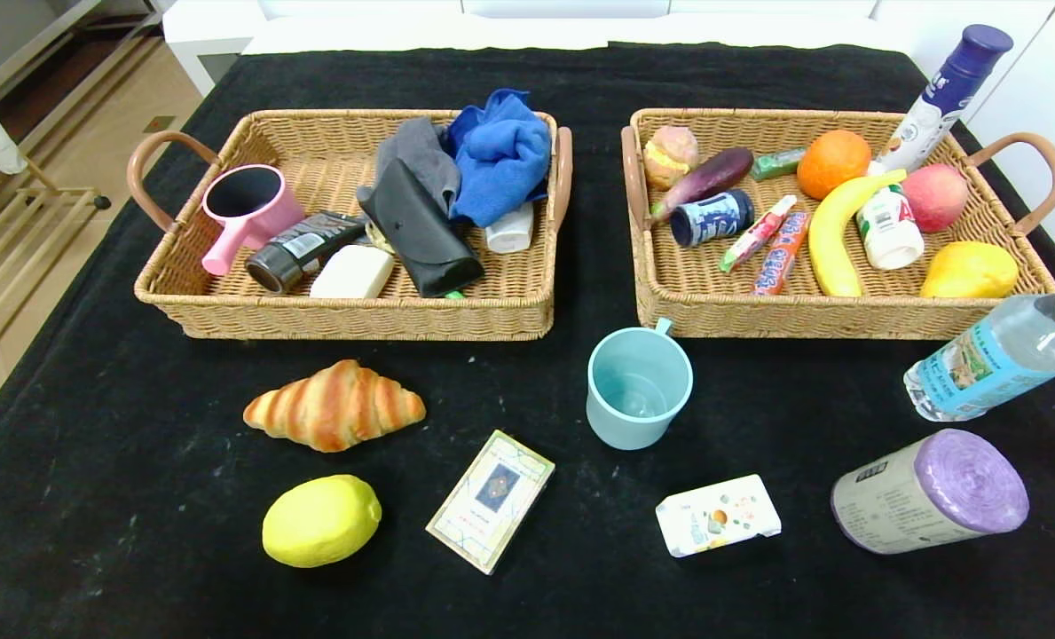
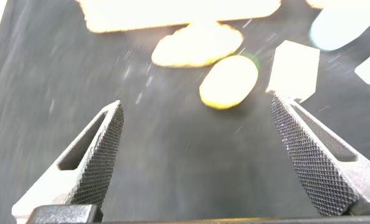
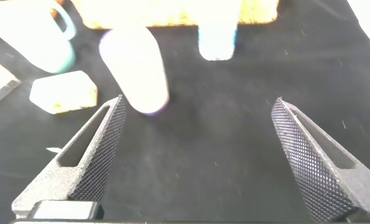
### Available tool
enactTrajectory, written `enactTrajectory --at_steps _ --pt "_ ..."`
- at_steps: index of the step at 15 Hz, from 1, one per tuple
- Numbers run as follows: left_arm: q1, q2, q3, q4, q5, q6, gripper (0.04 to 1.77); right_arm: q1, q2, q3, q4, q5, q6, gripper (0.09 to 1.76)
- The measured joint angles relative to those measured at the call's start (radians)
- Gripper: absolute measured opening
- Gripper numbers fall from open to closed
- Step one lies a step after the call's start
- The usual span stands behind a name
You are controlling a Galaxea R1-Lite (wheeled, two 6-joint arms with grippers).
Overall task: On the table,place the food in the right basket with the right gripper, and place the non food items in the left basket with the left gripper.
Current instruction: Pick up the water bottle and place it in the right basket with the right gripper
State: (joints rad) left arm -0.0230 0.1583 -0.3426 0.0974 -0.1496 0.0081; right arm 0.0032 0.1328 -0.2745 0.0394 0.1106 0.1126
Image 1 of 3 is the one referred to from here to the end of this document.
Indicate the red white candy pack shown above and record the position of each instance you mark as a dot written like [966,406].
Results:
[758,232]

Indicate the blue cloth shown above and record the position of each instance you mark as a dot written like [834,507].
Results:
[500,160]

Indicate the yellow mango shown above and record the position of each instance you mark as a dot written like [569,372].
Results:
[971,271]

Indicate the orange fruit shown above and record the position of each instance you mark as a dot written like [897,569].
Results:
[833,164]

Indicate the white soap bar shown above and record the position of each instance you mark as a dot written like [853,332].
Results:
[354,273]

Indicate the purple eggplant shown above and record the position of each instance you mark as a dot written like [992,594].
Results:
[713,173]

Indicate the black glasses case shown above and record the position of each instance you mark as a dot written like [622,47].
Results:
[421,231]

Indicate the green candy pack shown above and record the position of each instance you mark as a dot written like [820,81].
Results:
[777,163]

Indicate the beige shelf frame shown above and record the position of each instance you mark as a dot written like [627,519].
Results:
[57,44]

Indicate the beige wheeled rack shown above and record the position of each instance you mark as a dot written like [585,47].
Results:
[12,231]

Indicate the red peach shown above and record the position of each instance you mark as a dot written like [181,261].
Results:
[935,197]

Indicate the teal plastic cup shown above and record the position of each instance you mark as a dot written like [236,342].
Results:
[638,390]

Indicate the black cosmetic tube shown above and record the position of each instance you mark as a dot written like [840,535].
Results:
[305,244]

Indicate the white yogurt bottle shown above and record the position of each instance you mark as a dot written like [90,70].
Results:
[891,235]

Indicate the croissant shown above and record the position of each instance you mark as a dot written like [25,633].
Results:
[336,406]

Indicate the playing card box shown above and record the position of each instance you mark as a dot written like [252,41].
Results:
[492,501]

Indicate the black table cloth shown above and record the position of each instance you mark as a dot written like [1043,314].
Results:
[580,603]

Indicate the yellow patterned round item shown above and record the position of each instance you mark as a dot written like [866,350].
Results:
[376,238]

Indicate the orange candy roll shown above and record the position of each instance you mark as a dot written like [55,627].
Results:
[780,253]

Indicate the white spray bottle purple cap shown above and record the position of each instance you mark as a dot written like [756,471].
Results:
[926,115]

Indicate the yellow lemon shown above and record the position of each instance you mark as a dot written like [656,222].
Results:
[321,522]

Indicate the purple garbage bag roll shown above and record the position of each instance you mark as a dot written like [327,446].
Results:
[931,493]

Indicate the small white box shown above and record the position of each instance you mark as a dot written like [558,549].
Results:
[718,515]

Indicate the pink mug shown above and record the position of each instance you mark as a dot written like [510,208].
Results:
[265,222]

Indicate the grey cloth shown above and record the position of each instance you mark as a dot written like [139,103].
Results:
[421,151]

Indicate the blue can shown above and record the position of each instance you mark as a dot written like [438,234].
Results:
[713,217]

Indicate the toy burger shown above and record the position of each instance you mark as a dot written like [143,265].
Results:
[669,155]

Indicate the yellow banana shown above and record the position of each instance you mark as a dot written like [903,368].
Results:
[829,240]

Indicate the clear water bottle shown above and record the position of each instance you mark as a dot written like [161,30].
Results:
[988,355]

